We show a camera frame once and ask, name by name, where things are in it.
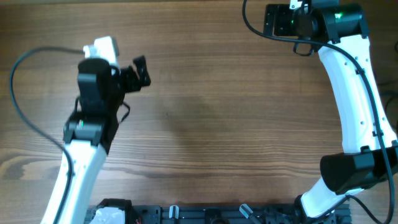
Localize thick black USB cable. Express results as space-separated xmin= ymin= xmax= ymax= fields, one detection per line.
xmin=374 ymin=80 xmax=398 ymax=131

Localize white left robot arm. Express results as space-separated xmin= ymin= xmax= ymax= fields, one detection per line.
xmin=42 ymin=56 xmax=151 ymax=223

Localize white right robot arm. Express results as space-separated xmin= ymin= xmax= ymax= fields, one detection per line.
xmin=261 ymin=1 xmax=397 ymax=222

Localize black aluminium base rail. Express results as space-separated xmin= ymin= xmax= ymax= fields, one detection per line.
xmin=83 ymin=198 xmax=352 ymax=224

